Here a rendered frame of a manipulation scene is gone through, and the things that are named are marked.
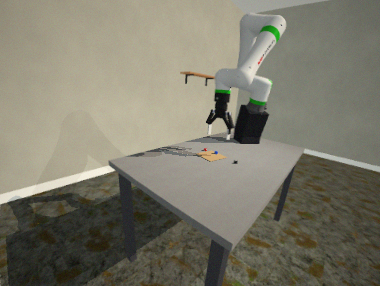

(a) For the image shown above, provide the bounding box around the tan square mat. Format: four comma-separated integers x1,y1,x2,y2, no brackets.
197,151,226,162

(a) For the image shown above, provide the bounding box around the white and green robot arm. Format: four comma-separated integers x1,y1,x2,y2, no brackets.
214,13,286,113

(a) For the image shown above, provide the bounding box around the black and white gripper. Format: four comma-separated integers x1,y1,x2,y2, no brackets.
206,103,234,140

